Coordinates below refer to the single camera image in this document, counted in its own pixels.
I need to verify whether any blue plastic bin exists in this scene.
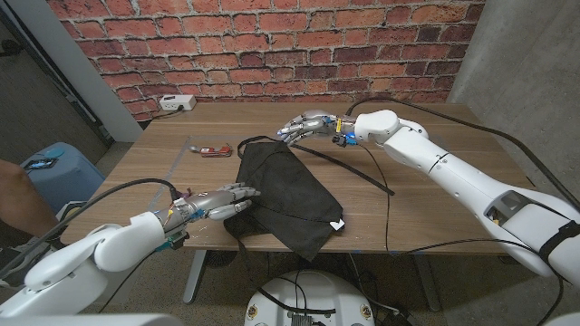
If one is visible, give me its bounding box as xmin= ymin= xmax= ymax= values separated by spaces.
xmin=17 ymin=141 xmax=106 ymax=214

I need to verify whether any grey sneaker with black sock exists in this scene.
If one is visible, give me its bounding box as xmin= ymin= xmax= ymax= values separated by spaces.
xmin=0 ymin=235 xmax=64 ymax=289

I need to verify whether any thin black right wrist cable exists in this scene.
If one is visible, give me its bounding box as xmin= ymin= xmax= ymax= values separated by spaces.
xmin=361 ymin=144 xmax=392 ymax=254

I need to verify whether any grey metal table leg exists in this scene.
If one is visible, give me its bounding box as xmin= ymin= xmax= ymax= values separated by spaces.
xmin=414 ymin=254 xmax=441 ymax=312
xmin=182 ymin=249 xmax=209 ymax=304

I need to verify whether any red toy swiss knife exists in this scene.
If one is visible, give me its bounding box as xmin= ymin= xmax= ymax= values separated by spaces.
xmin=188 ymin=144 xmax=233 ymax=158

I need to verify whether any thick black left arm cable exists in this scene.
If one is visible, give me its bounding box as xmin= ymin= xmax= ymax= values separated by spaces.
xmin=0 ymin=177 xmax=180 ymax=280

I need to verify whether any white and yellow floor object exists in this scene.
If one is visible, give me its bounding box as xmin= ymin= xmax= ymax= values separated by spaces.
xmin=56 ymin=201 xmax=81 ymax=221

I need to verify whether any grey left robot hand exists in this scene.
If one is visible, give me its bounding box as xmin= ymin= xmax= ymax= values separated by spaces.
xmin=153 ymin=182 xmax=262 ymax=236

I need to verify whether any black apron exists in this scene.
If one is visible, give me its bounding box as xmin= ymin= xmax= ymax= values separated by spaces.
xmin=224 ymin=134 xmax=396 ymax=263

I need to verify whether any red brick printed backdrop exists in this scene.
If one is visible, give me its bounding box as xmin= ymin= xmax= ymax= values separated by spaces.
xmin=46 ymin=0 xmax=486 ymax=122

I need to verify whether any person's bare leg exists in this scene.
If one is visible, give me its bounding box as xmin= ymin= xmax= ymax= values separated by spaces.
xmin=0 ymin=158 xmax=60 ymax=239

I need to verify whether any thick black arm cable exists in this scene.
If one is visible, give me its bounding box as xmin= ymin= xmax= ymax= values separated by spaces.
xmin=344 ymin=97 xmax=580 ymax=212
xmin=0 ymin=177 xmax=180 ymax=280

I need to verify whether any black power strip cord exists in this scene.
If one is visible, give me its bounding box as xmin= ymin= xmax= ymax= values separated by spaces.
xmin=151 ymin=107 xmax=185 ymax=121

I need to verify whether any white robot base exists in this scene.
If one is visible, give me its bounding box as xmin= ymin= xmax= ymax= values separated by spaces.
xmin=244 ymin=270 xmax=376 ymax=326

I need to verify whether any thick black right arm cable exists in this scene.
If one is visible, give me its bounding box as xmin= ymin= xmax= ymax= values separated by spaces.
xmin=344 ymin=97 xmax=580 ymax=212

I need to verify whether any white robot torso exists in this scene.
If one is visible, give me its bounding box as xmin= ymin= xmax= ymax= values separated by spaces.
xmin=0 ymin=313 xmax=185 ymax=326

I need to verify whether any white power strip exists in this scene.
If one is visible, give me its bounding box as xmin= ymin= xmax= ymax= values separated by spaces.
xmin=159 ymin=94 xmax=198 ymax=112

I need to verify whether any black smartphone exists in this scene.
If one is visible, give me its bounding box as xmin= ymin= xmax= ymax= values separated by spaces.
xmin=23 ymin=158 xmax=59 ymax=171

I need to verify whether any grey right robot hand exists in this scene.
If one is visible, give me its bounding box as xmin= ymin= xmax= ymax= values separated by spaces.
xmin=276 ymin=109 xmax=359 ymax=147

